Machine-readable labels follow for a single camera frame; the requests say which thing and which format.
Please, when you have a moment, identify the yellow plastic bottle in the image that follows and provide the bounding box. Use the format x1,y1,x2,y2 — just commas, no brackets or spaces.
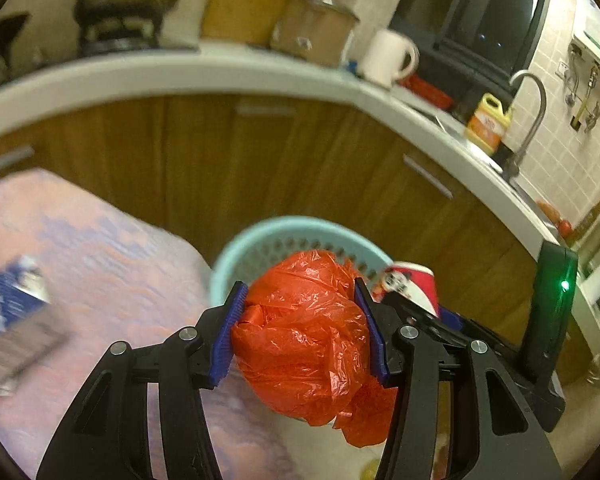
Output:
464,92,513,157

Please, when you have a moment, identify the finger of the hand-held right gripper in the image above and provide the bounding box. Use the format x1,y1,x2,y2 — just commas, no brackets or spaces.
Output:
385,292,522,377

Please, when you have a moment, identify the red box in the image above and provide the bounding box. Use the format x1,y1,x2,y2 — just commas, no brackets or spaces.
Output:
400,74,456,111

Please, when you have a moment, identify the metal cabinet handle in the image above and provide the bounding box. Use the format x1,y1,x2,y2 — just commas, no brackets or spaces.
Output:
0,146,36,182
402,154,454,200

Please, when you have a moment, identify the steel sink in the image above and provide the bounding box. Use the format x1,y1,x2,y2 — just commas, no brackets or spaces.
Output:
507,175,568,243

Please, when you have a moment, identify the black gas stove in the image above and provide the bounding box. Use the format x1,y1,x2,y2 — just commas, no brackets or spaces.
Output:
0,10,201,97

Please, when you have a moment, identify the light blue plastic basket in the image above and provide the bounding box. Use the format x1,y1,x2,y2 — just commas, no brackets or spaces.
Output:
209,215,395,321

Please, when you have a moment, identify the red plastic bag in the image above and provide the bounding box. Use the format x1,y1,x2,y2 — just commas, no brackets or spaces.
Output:
230,249,401,448

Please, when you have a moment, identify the steel faucet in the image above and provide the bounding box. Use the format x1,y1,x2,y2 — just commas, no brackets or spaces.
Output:
502,71,548,181

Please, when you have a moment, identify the steel lidded pot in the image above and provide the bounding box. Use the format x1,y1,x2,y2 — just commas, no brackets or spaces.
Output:
270,0,361,68

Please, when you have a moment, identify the black microwave oven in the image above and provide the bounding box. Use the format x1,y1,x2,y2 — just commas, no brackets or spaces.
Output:
387,0,556,107

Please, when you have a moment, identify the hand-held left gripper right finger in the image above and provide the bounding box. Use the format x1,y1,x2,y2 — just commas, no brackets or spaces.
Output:
354,277,563,480

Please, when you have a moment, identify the wall utensil rack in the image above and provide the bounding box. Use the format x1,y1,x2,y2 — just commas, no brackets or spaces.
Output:
565,30,600,133

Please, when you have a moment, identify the white mug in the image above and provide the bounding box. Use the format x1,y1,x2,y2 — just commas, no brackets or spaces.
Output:
362,29,421,88

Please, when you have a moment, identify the wooden kitchen cabinet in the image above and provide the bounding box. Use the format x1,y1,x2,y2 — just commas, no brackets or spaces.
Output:
0,92,596,386

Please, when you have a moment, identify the wooden cutting board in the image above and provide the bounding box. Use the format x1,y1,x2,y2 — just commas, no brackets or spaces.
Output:
200,0,301,47

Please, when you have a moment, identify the blue packet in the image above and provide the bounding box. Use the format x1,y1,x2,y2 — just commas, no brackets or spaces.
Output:
0,255,51,346

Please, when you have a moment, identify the red paper cup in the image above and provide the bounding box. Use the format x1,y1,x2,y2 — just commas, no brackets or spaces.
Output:
372,261,441,321

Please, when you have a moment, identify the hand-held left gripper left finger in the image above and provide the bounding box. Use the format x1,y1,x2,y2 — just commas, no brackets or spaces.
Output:
36,280,246,480

